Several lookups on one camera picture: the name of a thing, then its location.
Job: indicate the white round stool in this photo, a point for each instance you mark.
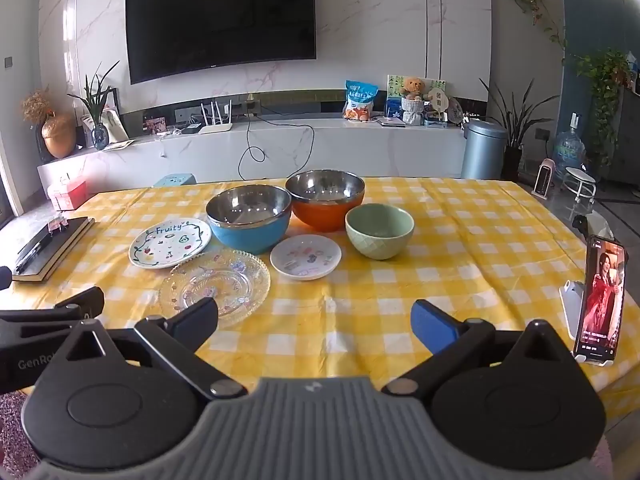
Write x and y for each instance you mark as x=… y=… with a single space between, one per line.
x=580 y=175

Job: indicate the white router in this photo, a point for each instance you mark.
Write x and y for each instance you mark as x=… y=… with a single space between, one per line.
x=216 y=127

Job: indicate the brown teddy bear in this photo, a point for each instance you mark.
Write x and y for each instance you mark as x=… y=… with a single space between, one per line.
x=413 y=87

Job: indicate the pink photo card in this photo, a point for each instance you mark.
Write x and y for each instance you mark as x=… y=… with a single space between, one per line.
x=155 y=125

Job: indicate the green leafy plant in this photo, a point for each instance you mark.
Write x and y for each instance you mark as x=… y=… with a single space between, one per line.
x=95 y=95

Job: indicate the blue steel bowl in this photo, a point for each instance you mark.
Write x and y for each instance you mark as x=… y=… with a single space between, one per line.
x=250 y=235

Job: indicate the orange steel bowl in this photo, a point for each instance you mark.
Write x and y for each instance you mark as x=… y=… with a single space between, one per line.
x=320 y=215

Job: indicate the dried flower bunch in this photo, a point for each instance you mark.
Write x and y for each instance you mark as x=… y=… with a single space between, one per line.
x=36 y=105

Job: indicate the hanging vine plant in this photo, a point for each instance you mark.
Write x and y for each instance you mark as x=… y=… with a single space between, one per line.
x=530 y=0

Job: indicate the pink storage box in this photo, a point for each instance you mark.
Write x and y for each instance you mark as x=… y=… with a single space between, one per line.
x=67 y=194

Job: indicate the blue snack bag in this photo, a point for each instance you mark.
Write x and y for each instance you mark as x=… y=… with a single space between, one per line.
x=360 y=102

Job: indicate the clear glass plate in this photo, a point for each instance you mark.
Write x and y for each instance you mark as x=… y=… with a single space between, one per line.
x=220 y=280

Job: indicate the white fruit print plate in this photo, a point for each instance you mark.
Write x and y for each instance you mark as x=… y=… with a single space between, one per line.
x=160 y=250

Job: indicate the green painting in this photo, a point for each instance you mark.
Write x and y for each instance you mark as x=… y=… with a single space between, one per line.
x=393 y=87

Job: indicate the blue glass vase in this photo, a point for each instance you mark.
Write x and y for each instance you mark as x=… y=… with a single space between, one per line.
x=100 y=136

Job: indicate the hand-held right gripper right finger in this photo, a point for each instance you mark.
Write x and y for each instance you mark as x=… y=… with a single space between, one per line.
x=432 y=322

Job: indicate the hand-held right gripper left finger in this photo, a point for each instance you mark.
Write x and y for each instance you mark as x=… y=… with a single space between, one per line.
x=197 y=317

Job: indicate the yellow checked tablecloth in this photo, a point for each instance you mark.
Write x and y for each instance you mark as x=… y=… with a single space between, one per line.
x=400 y=280

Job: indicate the potted snake plant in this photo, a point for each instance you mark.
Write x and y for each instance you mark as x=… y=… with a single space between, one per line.
x=515 y=125

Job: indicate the pink wrapped small item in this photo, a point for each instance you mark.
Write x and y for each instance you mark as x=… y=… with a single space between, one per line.
x=57 y=223

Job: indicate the black notebook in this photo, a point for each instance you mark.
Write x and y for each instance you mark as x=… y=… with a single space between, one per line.
x=55 y=245

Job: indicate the gold vase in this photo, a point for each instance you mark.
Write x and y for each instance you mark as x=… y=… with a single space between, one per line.
x=58 y=135

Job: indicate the small white sticker plate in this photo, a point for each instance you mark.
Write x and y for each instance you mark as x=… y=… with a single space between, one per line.
x=305 y=257

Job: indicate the teal stool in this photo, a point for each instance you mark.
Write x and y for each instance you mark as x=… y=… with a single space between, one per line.
x=174 y=180

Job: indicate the purple rug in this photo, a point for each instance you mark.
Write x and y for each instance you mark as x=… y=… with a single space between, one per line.
x=15 y=435

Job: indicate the blue water bottle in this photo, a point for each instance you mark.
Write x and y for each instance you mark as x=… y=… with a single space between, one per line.
x=570 y=147

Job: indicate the green ceramic bowl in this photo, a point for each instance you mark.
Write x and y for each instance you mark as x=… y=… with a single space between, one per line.
x=380 y=245

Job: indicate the grey blue trash can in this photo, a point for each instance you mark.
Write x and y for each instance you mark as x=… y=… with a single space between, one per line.
x=482 y=152

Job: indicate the black wall television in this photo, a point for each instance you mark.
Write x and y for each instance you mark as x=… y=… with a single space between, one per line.
x=220 y=15

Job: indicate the white marble tv console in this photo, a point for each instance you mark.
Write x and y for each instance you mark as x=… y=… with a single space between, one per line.
x=350 y=150

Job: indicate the pink heater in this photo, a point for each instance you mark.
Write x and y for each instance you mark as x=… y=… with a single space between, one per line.
x=544 y=177

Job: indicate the green pothos plant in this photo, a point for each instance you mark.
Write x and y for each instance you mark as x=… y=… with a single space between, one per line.
x=605 y=75

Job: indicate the round paper fan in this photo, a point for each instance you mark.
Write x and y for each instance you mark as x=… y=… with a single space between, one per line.
x=437 y=101

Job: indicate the smartphone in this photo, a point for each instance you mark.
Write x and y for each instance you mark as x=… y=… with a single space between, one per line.
x=600 y=300

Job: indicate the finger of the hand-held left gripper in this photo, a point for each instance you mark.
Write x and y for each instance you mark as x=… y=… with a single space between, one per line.
x=80 y=302

